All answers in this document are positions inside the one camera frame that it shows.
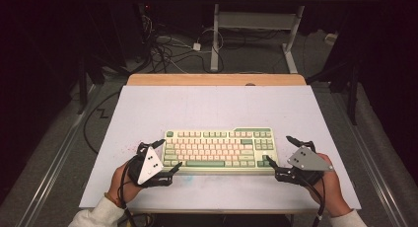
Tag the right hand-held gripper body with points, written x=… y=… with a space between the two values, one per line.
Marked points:
x=307 y=161

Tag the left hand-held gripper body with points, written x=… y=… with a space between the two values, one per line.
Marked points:
x=149 y=167

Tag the green and cream keyboard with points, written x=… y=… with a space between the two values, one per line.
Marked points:
x=213 y=148

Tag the person's left hand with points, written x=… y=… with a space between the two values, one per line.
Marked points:
x=118 y=184

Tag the person's right hand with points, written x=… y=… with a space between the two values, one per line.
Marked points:
x=333 y=194

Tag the white table cover board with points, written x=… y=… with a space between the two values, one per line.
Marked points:
x=213 y=105

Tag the black metal stand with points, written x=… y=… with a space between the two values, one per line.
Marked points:
x=353 y=98
x=82 y=89

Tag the white power adapter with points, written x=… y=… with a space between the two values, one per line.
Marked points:
x=196 y=46

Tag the metal floor rail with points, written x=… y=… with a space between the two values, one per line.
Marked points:
x=55 y=174
x=374 y=177

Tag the white desk frame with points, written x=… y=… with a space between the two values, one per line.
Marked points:
x=215 y=39

